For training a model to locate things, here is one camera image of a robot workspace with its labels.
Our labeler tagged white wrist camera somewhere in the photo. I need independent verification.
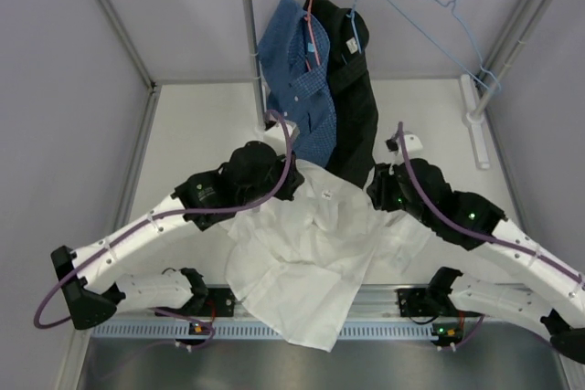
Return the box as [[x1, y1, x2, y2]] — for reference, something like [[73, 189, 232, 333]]
[[261, 116, 300, 153], [386, 132, 423, 156]]

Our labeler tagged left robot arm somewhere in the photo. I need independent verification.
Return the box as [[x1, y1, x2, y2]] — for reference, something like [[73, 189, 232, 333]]
[[51, 141, 304, 330]]

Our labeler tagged grey slotted cable duct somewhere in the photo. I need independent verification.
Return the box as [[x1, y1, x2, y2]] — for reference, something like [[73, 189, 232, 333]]
[[92, 319, 460, 341]]

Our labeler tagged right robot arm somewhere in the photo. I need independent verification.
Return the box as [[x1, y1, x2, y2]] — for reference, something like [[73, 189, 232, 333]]
[[367, 158, 584, 364]]

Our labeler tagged white shirt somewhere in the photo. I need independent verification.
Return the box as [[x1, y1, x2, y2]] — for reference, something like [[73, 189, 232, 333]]
[[225, 161, 431, 352]]

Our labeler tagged blue checked shirt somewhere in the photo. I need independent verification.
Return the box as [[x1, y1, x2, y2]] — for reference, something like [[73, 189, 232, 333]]
[[258, 0, 336, 167]]

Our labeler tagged aluminium mounting rail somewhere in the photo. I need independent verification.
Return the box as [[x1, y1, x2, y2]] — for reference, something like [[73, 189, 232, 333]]
[[200, 284, 485, 321]]

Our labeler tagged black shirt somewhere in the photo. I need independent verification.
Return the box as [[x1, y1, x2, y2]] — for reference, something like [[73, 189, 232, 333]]
[[304, 0, 378, 188]]

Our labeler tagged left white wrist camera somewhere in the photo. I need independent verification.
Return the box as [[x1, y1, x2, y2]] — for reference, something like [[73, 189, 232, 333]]
[[261, 116, 300, 153]]

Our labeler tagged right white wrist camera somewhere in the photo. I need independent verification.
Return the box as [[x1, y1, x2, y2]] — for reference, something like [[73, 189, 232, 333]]
[[386, 132, 423, 156]]

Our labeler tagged blue wire hanger with shirt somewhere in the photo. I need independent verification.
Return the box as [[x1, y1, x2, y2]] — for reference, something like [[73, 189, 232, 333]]
[[346, 0, 362, 54]]

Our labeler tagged pink wire hanger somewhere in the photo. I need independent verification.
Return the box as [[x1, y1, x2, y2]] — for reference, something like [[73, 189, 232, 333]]
[[304, 0, 321, 67]]

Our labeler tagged metal clothes rack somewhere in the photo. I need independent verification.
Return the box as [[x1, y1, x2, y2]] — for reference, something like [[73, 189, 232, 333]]
[[242, 0, 553, 171]]

